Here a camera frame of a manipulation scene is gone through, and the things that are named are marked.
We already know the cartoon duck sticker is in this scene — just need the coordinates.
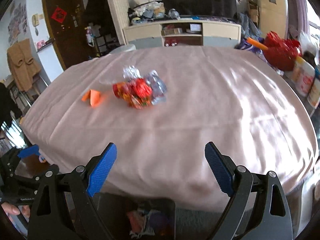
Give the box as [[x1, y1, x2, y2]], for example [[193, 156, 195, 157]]
[[39, 154, 47, 163]]

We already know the pink curtain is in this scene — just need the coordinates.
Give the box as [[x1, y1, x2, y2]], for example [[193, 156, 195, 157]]
[[287, 0, 309, 38]]

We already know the cardboard panel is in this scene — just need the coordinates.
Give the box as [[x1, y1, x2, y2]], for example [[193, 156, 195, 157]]
[[257, 0, 288, 38]]

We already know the beige TV cabinet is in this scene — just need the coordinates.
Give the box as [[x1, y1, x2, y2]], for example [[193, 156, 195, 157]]
[[123, 20, 241, 49]]

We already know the person's left hand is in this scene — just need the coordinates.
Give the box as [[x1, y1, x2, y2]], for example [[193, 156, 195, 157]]
[[1, 202, 30, 218]]

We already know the clear plastic wrap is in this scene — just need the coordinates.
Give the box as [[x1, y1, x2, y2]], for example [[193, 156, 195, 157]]
[[100, 64, 168, 106]]

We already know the white pegboard panel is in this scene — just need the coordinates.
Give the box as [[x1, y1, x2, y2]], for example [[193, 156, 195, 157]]
[[107, 0, 130, 45]]

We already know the red orange snack wrapper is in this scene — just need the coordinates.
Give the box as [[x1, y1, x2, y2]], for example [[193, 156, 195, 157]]
[[112, 78, 153, 109]]

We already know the white round stool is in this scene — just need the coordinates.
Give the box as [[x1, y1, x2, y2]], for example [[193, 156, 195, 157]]
[[110, 44, 136, 54]]

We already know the orange paper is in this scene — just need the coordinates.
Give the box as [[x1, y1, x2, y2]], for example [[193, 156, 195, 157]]
[[81, 89, 106, 108]]

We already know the orange stick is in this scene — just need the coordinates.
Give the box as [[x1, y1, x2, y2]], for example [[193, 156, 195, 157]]
[[246, 37, 268, 50]]

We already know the dark brown door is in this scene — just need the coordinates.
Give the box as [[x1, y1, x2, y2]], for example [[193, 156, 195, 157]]
[[42, 0, 95, 70]]

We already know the pink satin tablecloth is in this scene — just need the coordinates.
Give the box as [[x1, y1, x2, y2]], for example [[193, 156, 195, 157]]
[[21, 46, 319, 212]]

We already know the black trash bin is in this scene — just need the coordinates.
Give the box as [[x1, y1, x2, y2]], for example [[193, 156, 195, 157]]
[[93, 193, 176, 239]]

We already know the red plastic bag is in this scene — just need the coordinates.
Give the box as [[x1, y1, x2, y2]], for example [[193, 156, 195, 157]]
[[263, 31, 302, 72]]

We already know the pile of clothes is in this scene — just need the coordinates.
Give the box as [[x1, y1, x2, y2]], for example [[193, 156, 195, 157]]
[[127, 0, 181, 25]]

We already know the red diamond door decoration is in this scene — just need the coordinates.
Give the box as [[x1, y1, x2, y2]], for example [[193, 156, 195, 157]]
[[51, 7, 67, 24]]

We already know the purple cloth bag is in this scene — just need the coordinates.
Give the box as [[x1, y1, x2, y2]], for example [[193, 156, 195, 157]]
[[234, 38, 263, 55]]

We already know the white canister with label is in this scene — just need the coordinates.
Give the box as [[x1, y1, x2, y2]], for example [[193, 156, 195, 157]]
[[291, 56, 315, 97]]

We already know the tan hanging coat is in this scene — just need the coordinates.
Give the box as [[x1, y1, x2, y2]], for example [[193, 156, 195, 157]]
[[7, 38, 41, 92]]

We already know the cardboard box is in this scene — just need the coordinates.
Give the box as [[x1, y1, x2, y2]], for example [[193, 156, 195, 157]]
[[247, 0, 259, 27]]

